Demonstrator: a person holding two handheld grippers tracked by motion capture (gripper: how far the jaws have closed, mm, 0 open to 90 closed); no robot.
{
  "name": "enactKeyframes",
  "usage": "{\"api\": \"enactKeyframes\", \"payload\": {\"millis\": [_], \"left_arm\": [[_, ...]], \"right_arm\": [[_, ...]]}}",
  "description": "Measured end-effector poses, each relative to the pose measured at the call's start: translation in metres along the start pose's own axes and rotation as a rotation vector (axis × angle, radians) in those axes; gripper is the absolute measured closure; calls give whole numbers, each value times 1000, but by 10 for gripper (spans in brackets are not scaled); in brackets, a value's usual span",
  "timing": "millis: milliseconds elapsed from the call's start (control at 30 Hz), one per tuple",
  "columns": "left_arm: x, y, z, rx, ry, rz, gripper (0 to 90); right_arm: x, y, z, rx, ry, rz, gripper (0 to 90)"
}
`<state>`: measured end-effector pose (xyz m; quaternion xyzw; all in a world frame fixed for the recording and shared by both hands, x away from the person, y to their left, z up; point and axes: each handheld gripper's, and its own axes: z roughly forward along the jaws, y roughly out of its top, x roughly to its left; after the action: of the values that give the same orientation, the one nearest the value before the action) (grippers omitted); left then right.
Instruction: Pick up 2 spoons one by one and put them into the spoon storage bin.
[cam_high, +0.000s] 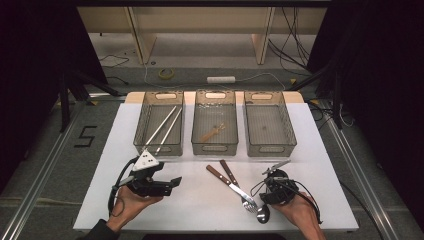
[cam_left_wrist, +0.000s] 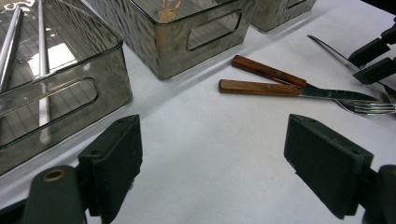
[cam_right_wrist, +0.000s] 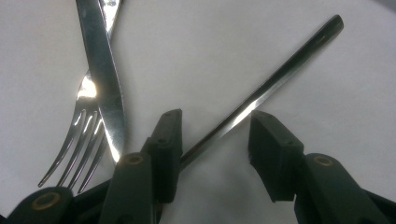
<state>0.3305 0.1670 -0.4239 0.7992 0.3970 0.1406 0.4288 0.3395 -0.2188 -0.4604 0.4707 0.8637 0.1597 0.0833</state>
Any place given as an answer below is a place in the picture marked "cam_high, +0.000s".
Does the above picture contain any translucent grey plastic bin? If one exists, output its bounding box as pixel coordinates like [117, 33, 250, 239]
[190, 89, 240, 156]
[243, 90, 298, 158]
[133, 90, 185, 158]

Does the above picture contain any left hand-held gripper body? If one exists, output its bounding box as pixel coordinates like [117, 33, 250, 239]
[126, 149, 174, 198]

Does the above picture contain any wooden-handled fork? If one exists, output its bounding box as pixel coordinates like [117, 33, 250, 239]
[219, 159, 258, 214]

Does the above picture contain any white power cable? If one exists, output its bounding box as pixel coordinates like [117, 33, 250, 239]
[234, 72, 288, 91]

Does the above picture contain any person's right hand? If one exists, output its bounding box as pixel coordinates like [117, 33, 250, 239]
[270, 191, 323, 232]

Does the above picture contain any wooden-handled knife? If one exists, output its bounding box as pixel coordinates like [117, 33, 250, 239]
[205, 165, 259, 208]

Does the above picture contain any aluminium floor rail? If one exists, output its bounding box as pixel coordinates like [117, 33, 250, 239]
[0, 99, 88, 240]
[323, 103, 401, 240]

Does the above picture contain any black metal stand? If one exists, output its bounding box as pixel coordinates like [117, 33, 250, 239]
[286, 63, 344, 129]
[58, 68, 124, 133]

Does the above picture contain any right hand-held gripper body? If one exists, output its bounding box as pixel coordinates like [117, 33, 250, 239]
[260, 159, 300, 205]

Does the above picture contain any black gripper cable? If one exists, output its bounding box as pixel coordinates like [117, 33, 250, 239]
[108, 156, 139, 218]
[249, 179, 323, 225]

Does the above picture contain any thin black floor cable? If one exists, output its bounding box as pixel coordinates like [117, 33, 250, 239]
[99, 54, 130, 69]

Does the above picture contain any light wooden desk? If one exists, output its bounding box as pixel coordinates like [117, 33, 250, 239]
[78, 6, 328, 66]

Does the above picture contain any beige floor cable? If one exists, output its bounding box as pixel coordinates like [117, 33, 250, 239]
[0, 195, 84, 206]

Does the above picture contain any yellow tape roll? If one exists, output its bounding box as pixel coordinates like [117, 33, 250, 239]
[158, 67, 175, 80]

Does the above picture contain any black cable bundle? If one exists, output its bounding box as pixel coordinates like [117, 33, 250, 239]
[268, 7, 313, 73]

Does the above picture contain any silver metal spoon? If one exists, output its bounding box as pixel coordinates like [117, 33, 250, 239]
[255, 203, 271, 225]

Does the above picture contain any white power strip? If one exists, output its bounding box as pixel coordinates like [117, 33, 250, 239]
[206, 75, 237, 84]

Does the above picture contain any person's left hand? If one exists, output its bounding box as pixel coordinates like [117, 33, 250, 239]
[106, 184, 164, 234]

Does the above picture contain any black curtain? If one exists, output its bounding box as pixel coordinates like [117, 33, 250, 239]
[306, 0, 424, 221]
[0, 0, 108, 191]

